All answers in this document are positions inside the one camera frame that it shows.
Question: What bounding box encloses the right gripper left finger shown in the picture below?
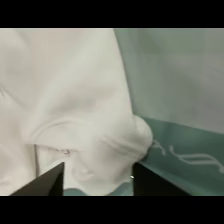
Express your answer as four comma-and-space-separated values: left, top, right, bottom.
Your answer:
9, 161, 65, 197

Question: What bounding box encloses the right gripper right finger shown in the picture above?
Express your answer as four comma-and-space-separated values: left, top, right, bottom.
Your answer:
132, 161, 188, 197

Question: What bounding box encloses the white T-shirt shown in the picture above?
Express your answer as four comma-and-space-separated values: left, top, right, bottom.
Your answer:
0, 28, 155, 197

